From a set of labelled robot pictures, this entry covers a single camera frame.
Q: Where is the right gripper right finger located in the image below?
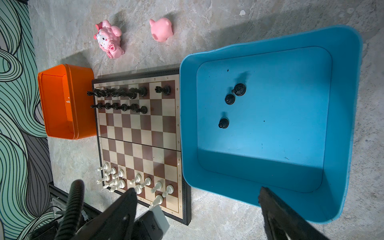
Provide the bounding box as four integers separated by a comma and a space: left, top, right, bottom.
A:
258, 187, 327, 240

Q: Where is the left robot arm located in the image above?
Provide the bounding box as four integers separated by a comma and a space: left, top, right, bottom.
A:
27, 180, 170, 240

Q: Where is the pink pig toy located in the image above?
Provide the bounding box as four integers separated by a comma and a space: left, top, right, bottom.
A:
149, 18, 174, 43

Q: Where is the chess board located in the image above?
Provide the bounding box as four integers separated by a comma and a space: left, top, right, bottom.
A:
89, 68, 192, 225

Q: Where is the pink kitty toy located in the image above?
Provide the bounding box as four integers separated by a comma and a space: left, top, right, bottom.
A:
94, 20, 125, 59

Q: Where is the black rook alone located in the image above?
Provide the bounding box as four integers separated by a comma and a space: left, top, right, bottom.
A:
155, 86, 172, 96

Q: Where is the black pawn in tray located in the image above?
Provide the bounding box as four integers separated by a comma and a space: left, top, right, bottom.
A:
218, 118, 229, 129
225, 94, 236, 105

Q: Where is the black knight in tray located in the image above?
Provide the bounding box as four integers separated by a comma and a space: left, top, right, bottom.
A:
232, 83, 247, 97

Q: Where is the blue plastic tray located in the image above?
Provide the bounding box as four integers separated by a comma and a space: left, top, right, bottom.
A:
180, 25, 363, 224

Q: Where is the orange plastic tray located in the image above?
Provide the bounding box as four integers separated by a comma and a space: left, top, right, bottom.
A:
38, 64, 97, 140

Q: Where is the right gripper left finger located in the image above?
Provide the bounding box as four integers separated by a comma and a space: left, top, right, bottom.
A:
73, 188, 138, 240

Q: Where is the black pawn in tray lower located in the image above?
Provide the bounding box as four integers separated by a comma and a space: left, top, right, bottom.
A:
218, 118, 229, 129

